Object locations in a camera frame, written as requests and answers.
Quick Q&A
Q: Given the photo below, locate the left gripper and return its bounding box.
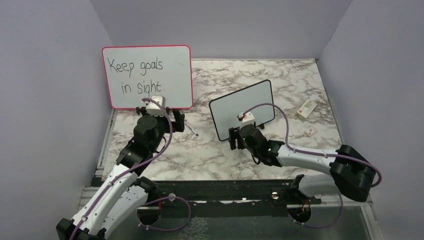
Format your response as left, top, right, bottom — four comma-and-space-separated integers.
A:
141, 106, 185, 154

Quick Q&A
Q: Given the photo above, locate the small white card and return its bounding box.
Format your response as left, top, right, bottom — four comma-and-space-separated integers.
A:
304, 126, 317, 136

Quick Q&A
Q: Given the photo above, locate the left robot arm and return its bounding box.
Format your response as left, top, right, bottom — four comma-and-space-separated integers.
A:
56, 105, 185, 240

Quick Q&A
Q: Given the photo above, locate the white green eraser box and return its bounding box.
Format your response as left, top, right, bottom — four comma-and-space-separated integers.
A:
295, 98, 317, 121

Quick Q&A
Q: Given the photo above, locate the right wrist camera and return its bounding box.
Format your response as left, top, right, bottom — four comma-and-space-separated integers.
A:
237, 111, 255, 128

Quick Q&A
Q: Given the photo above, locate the white whiteboard marker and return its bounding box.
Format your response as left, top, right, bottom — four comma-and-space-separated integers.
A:
184, 122, 199, 137

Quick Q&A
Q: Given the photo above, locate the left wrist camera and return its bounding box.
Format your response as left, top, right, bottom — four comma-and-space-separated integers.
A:
141, 96, 166, 117

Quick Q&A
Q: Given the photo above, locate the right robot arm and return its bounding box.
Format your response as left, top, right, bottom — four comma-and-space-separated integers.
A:
228, 124, 377, 204

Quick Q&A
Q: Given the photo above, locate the purple cable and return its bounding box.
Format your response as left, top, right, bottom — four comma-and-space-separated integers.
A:
67, 97, 193, 240
243, 102, 383, 229

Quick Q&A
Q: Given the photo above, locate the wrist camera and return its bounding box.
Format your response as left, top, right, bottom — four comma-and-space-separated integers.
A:
141, 96, 166, 117
237, 111, 255, 128

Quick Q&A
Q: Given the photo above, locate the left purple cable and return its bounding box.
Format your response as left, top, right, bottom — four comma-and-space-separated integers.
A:
67, 97, 193, 240

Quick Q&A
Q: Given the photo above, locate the pink framed whiteboard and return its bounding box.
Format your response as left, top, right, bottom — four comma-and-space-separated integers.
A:
101, 44, 194, 109

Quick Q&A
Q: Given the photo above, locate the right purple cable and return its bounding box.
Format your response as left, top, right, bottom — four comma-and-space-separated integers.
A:
243, 102, 383, 229

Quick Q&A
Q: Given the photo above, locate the black framed whiteboard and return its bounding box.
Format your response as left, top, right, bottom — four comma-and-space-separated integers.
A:
209, 79, 274, 142

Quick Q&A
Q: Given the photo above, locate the black metal base rail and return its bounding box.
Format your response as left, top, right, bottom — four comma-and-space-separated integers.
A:
79, 178, 374, 213

